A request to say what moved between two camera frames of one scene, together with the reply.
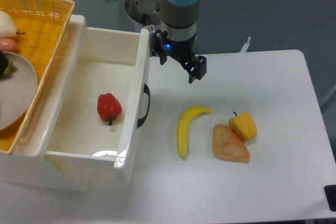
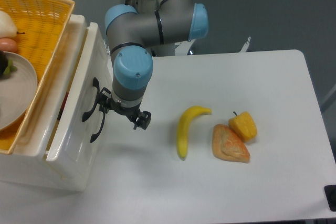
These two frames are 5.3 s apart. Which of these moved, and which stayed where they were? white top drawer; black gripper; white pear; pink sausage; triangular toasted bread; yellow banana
Moved: white top drawer; black gripper
Stayed: pink sausage; triangular toasted bread; white pear; yellow banana
